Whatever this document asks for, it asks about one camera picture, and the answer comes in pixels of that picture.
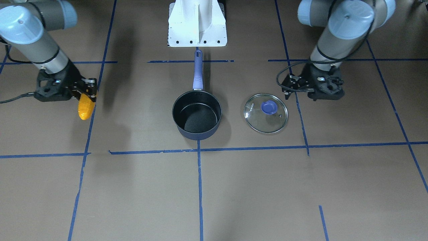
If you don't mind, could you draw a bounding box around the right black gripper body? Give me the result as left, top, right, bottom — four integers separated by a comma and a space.
59, 60, 84, 99

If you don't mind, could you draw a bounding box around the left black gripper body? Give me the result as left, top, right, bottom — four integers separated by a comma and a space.
301, 64, 341, 86

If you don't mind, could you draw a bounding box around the yellow toy corn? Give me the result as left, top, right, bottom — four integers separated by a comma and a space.
78, 96, 95, 121

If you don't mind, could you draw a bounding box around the glass pot lid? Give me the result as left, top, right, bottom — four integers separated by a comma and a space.
243, 93, 289, 134

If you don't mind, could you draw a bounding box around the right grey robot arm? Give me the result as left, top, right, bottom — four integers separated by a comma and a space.
0, 0, 97, 103

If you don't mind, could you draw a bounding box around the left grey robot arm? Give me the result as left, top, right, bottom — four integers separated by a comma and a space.
278, 0, 396, 101

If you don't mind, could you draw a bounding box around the dark blue saucepan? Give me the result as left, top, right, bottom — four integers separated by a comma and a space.
172, 50, 222, 141

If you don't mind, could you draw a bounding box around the white mounting pillar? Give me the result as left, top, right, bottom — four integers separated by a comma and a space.
167, 0, 228, 48

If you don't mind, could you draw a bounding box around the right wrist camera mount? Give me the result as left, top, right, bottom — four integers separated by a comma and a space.
34, 69, 72, 102

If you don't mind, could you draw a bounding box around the black camera cable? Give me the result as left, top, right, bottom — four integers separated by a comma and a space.
0, 92, 36, 104
276, 0, 377, 92

